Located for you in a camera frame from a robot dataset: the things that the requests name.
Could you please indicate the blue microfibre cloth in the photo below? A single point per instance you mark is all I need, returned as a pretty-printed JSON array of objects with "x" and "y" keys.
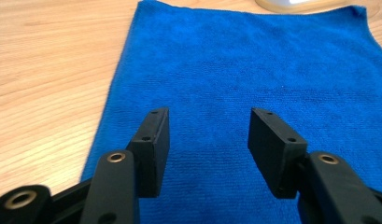
[{"x": 223, "y": 77}]

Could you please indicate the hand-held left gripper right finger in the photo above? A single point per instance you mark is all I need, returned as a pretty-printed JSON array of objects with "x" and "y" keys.
[{"x": 272, "y": 155}]

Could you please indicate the white round object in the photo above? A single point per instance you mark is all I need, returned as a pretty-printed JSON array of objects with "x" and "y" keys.
[{"x": 299, "y": 4}]

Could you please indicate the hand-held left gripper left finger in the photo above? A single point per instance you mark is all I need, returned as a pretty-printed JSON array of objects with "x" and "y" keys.
[{"x": 149, "y": 161}]

